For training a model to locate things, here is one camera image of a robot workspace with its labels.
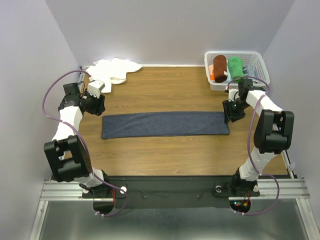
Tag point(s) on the green rolled towel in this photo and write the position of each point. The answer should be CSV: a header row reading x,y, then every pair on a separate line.
x,y
235,67

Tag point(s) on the white crumpled towel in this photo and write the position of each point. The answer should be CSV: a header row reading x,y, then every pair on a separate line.
x,y
112,72

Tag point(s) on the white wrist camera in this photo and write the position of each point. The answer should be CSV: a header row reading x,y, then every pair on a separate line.
x,y
233,94
95,87

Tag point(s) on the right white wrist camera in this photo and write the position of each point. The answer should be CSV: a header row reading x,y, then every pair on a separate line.
x,y
233,94

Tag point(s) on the brown rolled towel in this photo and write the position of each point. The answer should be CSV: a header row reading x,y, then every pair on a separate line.
x,y
220,69

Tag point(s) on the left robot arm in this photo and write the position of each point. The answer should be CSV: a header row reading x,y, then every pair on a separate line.
x,y
67,156

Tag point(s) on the dark blue towel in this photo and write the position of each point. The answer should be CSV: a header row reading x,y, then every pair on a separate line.
x,y
164,124

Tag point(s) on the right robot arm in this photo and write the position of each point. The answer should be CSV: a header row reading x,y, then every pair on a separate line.
x,y
271,136

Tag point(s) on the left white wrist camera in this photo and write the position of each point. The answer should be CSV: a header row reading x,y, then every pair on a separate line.
x,y
95,87

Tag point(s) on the orange rolled towel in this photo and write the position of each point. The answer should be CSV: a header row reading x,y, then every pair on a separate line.
x,y
211,72

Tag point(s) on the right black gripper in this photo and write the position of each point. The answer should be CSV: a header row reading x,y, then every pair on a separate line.
x,y
229,114

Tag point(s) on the blue patterned rolled towel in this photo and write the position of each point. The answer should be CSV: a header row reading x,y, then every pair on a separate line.
x,y
250,70

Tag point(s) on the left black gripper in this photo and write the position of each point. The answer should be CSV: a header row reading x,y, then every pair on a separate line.
x,y
98,109

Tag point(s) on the light blue rolled towel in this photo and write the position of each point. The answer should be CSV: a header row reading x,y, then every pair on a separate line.
x,y
228,79

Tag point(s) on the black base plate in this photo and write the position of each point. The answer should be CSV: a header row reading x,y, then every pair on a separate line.
x,y
165,192

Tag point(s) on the white plastic basket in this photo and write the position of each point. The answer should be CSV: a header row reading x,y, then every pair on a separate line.
x,y
248,58

